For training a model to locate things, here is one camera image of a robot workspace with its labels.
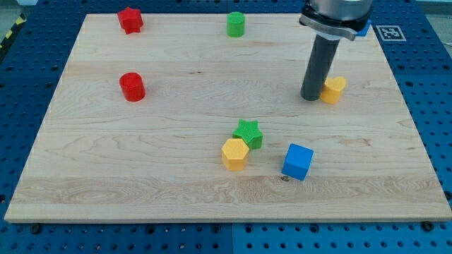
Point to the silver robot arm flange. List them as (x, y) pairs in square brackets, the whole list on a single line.
[(336, 19)]

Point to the blue cube block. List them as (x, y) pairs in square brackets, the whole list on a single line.
[(297, 161)]

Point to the green star block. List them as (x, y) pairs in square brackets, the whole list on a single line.
[(250, 133)]

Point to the yellow hexagon block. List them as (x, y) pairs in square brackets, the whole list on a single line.
[(235, 154)]

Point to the light wooden board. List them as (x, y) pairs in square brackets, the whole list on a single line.
[(99, 158)]

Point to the red cylinder block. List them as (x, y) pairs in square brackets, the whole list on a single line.
[(132, 86)]

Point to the green cylinder block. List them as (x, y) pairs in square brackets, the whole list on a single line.
[(235, 24)]

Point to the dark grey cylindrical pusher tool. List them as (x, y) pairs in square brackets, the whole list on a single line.
[(320, 60)]

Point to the red star block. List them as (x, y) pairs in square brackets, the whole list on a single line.
[(130, 20)]

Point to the white fiducial marker tag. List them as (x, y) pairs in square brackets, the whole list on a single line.
[(390, 33)]

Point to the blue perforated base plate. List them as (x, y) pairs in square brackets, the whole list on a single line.
[(29, 74)]

